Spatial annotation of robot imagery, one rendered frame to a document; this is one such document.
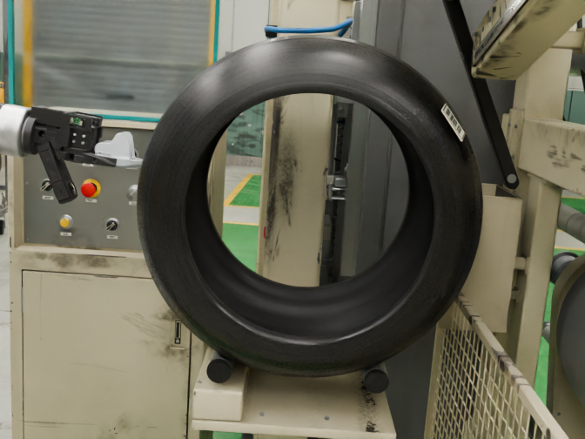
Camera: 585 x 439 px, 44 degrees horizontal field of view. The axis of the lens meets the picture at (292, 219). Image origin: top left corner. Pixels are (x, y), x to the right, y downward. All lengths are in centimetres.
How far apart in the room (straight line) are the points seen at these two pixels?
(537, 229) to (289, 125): 57
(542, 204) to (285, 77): 70
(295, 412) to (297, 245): 40
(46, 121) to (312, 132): 56
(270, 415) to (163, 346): 77
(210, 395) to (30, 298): 93
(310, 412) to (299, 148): 56
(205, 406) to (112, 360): 83
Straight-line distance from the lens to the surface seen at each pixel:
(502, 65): 147
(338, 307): 152
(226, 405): 134
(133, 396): 218
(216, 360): 131
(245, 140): 1067
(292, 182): 159
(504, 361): 123
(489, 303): 163
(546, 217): 163
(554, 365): 204
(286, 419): 138
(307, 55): 118
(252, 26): 1063
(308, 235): 161
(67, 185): 136
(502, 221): 159
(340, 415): 141
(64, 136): 132
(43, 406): 226
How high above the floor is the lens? 143
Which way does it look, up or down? 12 degrees down
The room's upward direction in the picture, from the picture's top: 4 degrees clockwise
